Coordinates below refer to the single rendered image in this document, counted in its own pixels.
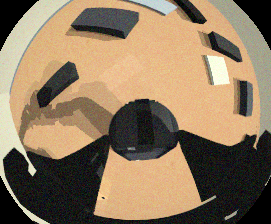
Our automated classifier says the dark grey controller unit with white label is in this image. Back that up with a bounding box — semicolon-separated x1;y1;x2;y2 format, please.
108;97;179;161

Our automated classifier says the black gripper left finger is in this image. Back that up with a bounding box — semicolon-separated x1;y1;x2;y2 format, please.
26;135;110;212

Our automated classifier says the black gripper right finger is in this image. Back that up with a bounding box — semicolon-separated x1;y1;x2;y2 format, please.
179;129;257;202

